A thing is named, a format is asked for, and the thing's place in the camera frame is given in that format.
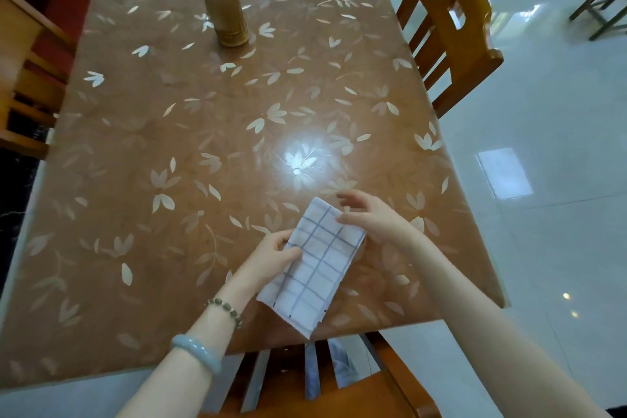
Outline person's right hand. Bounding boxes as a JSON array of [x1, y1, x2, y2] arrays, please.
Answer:
[[335, 189, 422, 249]]

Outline person's left hand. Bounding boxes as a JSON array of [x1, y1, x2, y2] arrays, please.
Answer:
[[230, 229, 304, 308]]

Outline large grid cloth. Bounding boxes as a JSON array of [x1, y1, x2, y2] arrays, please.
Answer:
[[256, 196, 367, 340]]

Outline person's left forearm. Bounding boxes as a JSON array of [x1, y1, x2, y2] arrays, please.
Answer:
[[115, 285, 255, 418]]

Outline person's right forearm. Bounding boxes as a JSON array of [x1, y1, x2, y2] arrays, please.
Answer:
[[404, 235, 611, 418]]

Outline person's grey trousers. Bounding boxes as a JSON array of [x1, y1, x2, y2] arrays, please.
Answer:
[[303, 339, 361, 402]]

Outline pale green jade bangle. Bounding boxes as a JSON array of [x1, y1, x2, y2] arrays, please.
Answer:
[[170, 333, 223, 376]]

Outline wooden dining chair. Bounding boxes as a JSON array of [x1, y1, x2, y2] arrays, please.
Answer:
[[0, 0, 77, 161], [198, 332, 442, 418], [395, 0, 506, 120]]

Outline floral brown table cover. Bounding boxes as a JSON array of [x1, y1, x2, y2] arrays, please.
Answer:
[[0, 0, 508, 389]]

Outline wooden dining table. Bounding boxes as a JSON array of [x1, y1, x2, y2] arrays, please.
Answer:
[[0, 0, 508, 392]]

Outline gold lantern lamp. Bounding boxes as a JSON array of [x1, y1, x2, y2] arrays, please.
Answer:
[[197, 0, 251, 49]]

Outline red floor mat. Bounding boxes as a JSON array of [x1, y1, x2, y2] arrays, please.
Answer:
[[29, 0, 99, 86]]

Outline beaded bracelet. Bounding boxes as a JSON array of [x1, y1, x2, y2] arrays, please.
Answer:
[[204, 297, 244, 330]]

